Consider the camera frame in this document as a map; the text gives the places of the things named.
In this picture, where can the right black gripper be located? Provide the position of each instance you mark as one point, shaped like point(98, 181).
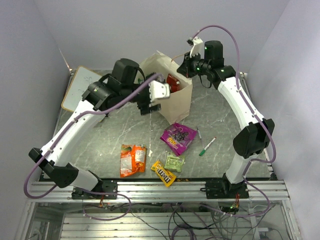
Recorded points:
point(185, 68)

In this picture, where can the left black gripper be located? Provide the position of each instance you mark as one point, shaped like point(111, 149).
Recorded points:
point(145, 107)

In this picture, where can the red snack packet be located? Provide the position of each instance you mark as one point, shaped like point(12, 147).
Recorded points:
point(173, 82)

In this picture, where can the beige paper bag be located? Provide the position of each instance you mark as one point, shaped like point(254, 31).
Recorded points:
point(177, 106)

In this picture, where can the purple snack bag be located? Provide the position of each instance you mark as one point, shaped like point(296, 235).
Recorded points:
point(178, 137)

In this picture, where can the orange snack bag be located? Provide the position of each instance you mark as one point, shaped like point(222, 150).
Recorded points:
point(132, 159)

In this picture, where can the light green snack packet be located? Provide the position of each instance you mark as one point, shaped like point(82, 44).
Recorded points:
point(174, 163)

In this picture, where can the yellow M&M's bag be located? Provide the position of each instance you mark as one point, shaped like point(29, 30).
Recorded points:
point(166, 176)

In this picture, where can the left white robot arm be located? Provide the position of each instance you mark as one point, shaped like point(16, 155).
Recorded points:
point(112, 91)

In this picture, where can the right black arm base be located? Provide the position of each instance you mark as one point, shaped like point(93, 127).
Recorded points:
point(221, 188)

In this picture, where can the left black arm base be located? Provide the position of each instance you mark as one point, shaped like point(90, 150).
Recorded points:
point(105, 186)

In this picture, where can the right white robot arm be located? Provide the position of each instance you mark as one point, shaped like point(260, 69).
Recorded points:
point(206, 59)

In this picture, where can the yellow framed whiteboard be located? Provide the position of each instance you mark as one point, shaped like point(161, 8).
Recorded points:
point(81, 78)

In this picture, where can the grey ballpoint pen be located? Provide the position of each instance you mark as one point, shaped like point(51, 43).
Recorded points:
point(200, 136)

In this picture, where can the white marker pen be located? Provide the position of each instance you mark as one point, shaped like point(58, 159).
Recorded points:
point(207, 146)

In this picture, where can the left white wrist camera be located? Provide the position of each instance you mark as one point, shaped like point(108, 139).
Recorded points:
point(158, 90)

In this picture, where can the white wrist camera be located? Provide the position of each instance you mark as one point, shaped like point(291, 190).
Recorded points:
point(197, 44)
point(158, 90)

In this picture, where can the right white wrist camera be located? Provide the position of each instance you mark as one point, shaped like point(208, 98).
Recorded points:
point(197, 44)

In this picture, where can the aluminium rail frame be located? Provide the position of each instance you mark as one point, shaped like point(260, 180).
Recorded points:
point(190, 214)

